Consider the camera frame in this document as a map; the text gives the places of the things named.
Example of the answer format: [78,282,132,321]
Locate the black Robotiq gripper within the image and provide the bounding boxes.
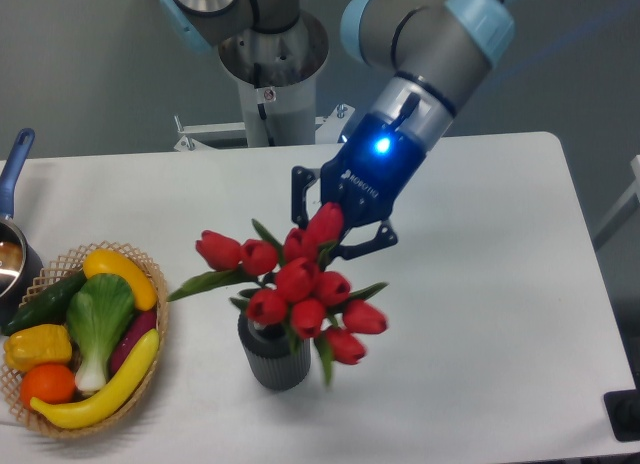
[291,114,426,260]

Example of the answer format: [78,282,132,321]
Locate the red tulip bouquet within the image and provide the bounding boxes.
[169,203,388,385]

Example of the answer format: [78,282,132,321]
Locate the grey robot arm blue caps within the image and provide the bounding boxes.
[160,0,515,262]

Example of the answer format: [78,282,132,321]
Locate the dark grey ribbed vase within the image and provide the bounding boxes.
[237,314,311,391]

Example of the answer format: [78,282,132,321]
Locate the purple eggplant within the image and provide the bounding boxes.
[109,309,156,376]

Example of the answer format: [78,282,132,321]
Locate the yellow squash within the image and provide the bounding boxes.
[82,248,157,311]

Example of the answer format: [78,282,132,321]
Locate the green bok choy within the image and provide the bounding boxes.
[66,273,135,395]

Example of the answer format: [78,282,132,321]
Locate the woven wicker basket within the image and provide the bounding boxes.
[0,240,170,439]

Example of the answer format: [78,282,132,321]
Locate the yellow banana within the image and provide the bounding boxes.
[30,329,160,430]

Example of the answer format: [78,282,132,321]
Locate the dark green cucumber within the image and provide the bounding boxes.
[1,272,87,336]

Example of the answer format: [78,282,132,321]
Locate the yellow bell pepper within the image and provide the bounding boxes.
[3,324,72,373]

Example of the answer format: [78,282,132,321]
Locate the black device at table edge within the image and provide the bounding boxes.
[604,389,639,442]

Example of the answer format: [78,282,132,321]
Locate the orange fruit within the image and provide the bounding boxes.
[20,363,76,408]

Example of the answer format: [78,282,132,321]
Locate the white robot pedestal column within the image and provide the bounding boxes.
[218,11,329,147]

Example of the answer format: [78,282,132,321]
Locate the white metal base frame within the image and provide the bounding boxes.
[172,102,357,152]

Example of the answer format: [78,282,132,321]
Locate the white furniture frame at right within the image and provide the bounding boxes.
[592,155,639,252]

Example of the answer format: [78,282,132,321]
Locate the blue handled saucepan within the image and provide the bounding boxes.
[1,128,43,327]

